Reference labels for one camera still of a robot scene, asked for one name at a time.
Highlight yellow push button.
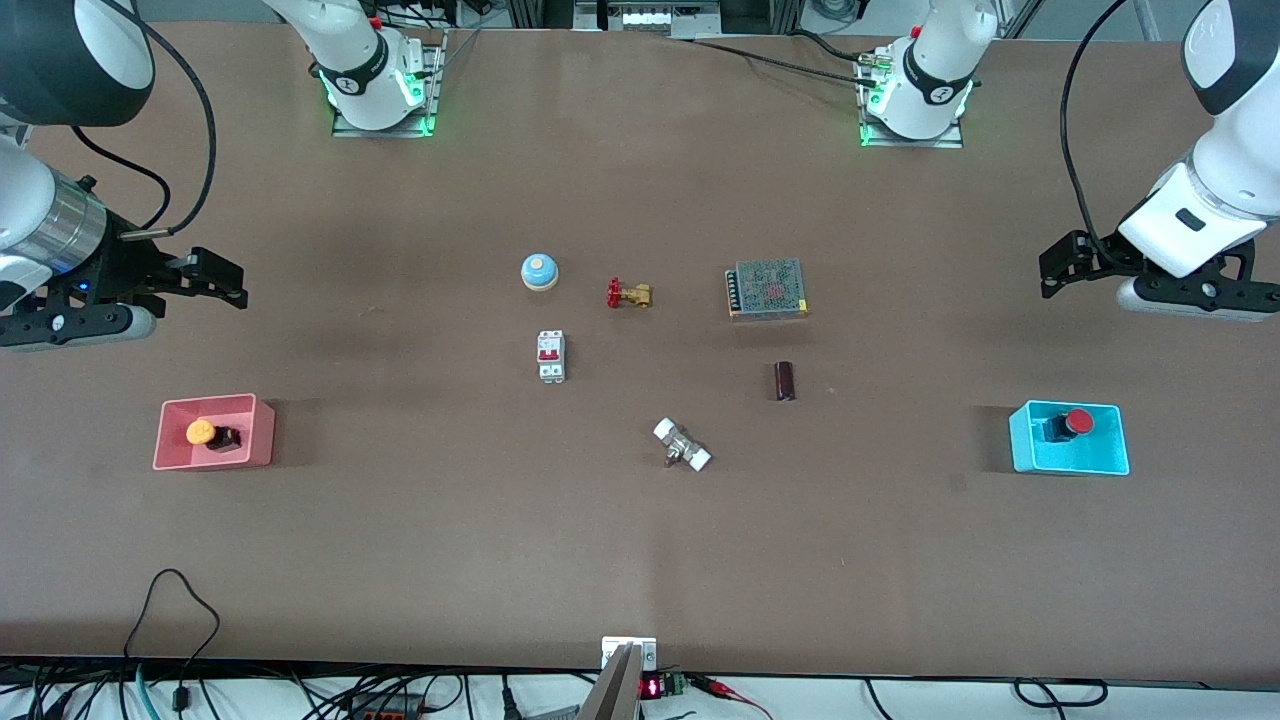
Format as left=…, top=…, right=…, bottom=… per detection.
left=186, top=418, right=244, bottom=455

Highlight red push button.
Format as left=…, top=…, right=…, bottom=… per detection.
left=1043, top=408, right=1096, bottom=444

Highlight pink plastic bin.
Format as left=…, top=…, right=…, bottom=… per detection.
left=153, top=393, right=276, bottom=471

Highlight cyan plastic bin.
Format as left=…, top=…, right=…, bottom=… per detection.
left=1008, top=400, right=1130, bottom=476

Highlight metal mesh power supply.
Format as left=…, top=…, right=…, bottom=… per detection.
left=726, top=258, right=809, bottom=321

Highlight metal fitting white caps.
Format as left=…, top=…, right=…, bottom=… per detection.
left=653, top=417, right=713, bottom=472

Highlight white metal plate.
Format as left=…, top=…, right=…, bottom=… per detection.
left=601, top=636, right=658, bottom=671

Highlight red clip lead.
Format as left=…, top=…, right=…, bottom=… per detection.
left=692, top=676, right=773, bottom=720

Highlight grey metal bar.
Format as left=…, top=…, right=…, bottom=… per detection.
left=578, top=643, right=642, bottom=720

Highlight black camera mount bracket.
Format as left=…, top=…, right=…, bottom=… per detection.
left=0, top=296, right=136, bottom=349
left=1130, top=245, right=1280, bottom=311

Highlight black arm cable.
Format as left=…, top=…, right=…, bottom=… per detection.
left=70, top=0, right=217, bottom=239
left=1060, top=0, right=1161, bottom=266

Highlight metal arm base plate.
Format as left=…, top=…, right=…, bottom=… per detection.
left=858, top=50, right=965, bottom=149
left=332, top=30, right=439, bottom=139

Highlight black looped cable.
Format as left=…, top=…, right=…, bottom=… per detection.
left=123, top=568, right=222, bottom=720

